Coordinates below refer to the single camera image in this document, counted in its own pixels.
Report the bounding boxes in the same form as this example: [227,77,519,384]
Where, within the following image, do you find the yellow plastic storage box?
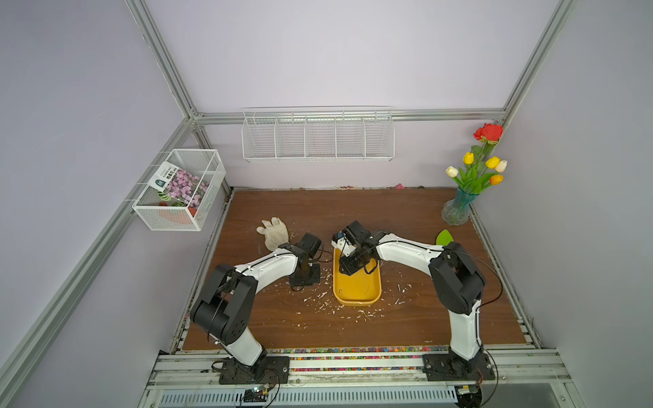
[333,249,383,307]

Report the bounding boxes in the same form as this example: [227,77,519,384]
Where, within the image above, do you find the white cotton work glove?
[256,217,289,252]

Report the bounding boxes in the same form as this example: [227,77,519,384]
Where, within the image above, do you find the green trowel yellow handle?
[435,229,454,247]

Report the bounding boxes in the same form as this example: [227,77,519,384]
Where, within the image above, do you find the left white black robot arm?
[190,233,321,368]

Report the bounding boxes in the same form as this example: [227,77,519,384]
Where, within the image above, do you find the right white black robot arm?
[332,221,486,361]

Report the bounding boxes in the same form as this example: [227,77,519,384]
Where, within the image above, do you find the glass vase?
[441,189,478,226]

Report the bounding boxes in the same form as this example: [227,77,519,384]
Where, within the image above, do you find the small green circuit board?
[240,388,269,405]

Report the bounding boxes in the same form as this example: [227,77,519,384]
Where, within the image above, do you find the artificial tulip rose bouquet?
[446,123,508,196]

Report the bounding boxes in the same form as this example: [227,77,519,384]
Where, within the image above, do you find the pink potted flowers with label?
[147,161,209,217]

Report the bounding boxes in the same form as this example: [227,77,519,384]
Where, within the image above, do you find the right small circuit board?
[455,385,483,408]

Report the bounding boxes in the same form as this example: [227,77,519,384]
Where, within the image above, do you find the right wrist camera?
[332,231,357,257]

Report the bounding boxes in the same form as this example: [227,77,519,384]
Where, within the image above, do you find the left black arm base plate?
[219,356,290,385]

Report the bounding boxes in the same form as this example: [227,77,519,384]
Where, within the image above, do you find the long white wire shelf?
[241,107,396,162]

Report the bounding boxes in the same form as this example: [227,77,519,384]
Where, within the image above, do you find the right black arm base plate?
[423,352,497,383]

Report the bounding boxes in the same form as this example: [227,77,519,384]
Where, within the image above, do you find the small white wire basket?
[132,149,226,231]

